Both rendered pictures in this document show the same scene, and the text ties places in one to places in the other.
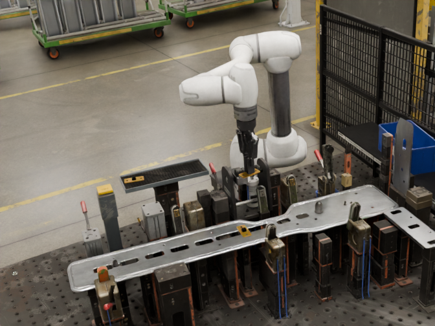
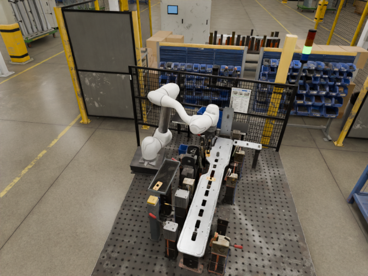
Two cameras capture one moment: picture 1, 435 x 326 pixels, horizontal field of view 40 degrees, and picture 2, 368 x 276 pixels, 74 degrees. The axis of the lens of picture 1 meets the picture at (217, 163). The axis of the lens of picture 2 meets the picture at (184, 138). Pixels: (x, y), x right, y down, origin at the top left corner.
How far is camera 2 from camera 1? 194 cm
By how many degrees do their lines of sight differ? 49
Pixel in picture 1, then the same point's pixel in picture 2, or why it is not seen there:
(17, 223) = not seen: outside the picture
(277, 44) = (174, 91)
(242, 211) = not seen: hidden behind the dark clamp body
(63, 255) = (109, 253)
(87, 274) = (193, 244)
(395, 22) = (124, 65)
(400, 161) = (225, 123)
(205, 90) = (207, 123)
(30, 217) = not seen: outside the picture
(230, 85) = (213, 116)
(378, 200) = (225, 141)
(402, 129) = (226, 110)
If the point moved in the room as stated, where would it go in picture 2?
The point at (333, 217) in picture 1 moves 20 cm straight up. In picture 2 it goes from (224, 154) to (226, 138)
